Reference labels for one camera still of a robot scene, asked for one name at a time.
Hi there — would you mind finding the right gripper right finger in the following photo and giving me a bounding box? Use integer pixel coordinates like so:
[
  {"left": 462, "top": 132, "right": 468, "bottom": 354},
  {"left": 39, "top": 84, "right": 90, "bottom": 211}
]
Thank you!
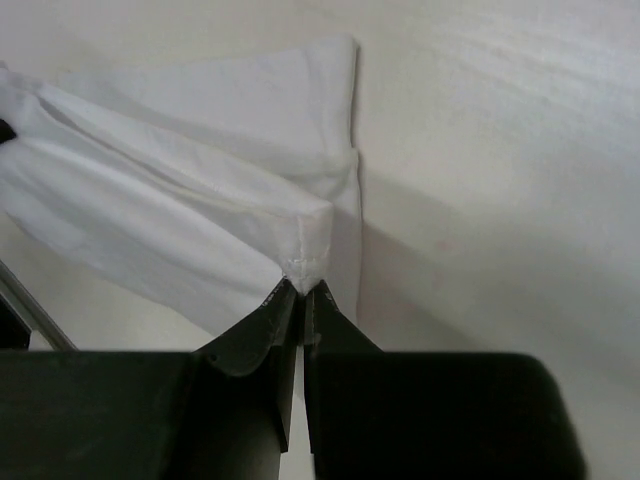
[{"left": 303, "top": 283, "right": 587, "bottom": 479}]

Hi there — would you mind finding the aluminium table frame rail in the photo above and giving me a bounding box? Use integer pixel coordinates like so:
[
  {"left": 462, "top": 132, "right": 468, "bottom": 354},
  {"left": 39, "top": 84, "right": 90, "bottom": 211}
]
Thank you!
[{"left": 1, "top": 262, "right": 77, "bottom": 351}]

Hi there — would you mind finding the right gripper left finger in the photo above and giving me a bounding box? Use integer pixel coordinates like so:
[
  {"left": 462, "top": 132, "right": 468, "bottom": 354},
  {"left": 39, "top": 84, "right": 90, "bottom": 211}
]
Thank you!
[{"left": 187, "top": 280, "right": 298, "bottom": 479}]

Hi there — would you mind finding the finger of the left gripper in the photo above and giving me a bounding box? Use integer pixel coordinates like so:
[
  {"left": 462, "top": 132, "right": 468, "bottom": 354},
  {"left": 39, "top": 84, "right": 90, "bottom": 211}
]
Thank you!
[{"left": 0, "top": 120, "right": 17, "bottom": 145}]

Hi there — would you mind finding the white skirt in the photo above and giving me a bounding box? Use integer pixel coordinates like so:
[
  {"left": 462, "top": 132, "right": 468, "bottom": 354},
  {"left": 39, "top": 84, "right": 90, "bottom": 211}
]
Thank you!
[{"left": 1, "top": 35, "right": 362, "bottom": 334}]

